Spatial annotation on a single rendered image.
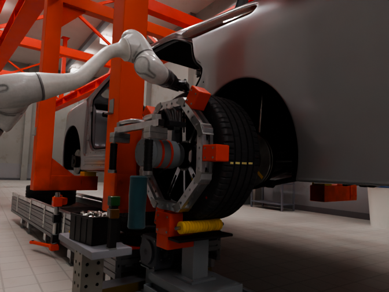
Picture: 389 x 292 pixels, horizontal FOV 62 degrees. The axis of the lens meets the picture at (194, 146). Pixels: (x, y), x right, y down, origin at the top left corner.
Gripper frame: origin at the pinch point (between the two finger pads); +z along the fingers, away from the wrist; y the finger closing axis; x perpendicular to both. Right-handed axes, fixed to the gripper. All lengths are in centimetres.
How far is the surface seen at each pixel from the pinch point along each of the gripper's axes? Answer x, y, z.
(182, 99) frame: -9.7, 5.7, -15.8
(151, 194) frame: -55, -18, -5
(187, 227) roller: -69, 7, -13
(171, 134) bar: -24.7, -3.2, -10.9
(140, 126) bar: -23.6, -7.0, -30.6
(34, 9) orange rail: 199, -315, 136
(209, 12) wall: 537, -334, 801
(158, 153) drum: -35.1, -3.3, -21.6
